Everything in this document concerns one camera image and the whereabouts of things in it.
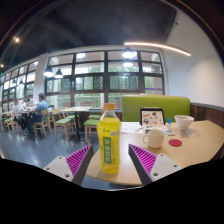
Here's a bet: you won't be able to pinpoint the black-framed picture stand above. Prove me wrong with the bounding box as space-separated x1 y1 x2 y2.
139 107 167 128

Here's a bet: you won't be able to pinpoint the light wooden dining table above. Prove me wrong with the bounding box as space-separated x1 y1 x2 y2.
60 105 94 141

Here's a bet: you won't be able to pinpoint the white paper sheet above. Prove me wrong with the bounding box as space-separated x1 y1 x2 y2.
119 121 144 135

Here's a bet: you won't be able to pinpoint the yellow drink bottle orange cap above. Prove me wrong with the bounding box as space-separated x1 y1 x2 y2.
96 102 122 175

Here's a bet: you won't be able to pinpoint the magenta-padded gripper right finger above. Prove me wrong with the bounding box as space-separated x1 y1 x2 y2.
128 143 184 186

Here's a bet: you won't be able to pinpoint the white paper napkin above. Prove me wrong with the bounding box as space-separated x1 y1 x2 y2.
179 128 197 138

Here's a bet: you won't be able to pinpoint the long linear ceiling light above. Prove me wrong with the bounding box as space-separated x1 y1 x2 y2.
123 41 192 57

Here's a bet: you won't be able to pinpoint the wooden chairs with green seats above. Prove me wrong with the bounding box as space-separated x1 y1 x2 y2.
1 108 103 143

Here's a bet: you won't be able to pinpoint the white bowl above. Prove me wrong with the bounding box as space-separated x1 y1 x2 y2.
173 114 195 131

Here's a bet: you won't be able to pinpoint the green upholstered bench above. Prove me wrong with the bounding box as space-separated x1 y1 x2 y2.
121 95 192 124

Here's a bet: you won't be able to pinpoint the dark-framed window wall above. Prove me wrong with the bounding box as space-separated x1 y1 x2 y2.
0 49 165 113

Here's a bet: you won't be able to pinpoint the flat round red coaster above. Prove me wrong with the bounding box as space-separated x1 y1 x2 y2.
168 138 183 148

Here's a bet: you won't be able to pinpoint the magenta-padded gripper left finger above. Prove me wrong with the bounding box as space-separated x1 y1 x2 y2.
43 143 95 187

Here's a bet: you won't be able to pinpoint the dark pendant ceiling lamps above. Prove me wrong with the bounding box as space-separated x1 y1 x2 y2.
9 46 138 88

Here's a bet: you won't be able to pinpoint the white ceramic mug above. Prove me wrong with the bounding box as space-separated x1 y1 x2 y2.
142 128 166 149

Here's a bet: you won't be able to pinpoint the person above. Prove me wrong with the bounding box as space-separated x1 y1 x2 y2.
22 97 32 113
11 99 23 129
27 92 50 136

